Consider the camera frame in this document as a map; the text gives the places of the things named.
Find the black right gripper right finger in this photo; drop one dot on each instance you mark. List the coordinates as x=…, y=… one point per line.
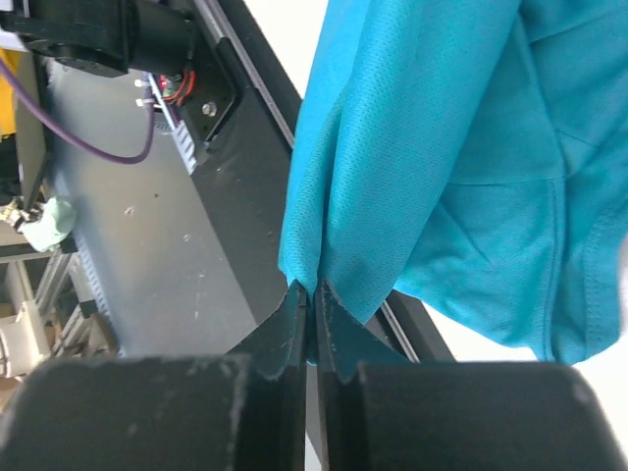
x=381, y=411

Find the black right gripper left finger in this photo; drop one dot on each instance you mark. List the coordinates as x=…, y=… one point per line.
x=243, y=410

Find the teal t shirt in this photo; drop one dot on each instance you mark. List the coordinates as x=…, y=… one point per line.
x=473, y=155

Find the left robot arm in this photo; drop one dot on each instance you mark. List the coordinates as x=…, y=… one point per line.
x=103, y=38

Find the pale green crumpled cloth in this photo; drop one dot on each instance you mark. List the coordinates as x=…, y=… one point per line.
x=55, y=224

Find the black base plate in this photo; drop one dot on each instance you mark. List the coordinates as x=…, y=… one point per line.
x=241, y=113

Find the left white cable duct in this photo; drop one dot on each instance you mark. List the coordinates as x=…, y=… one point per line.
x=169, y=123

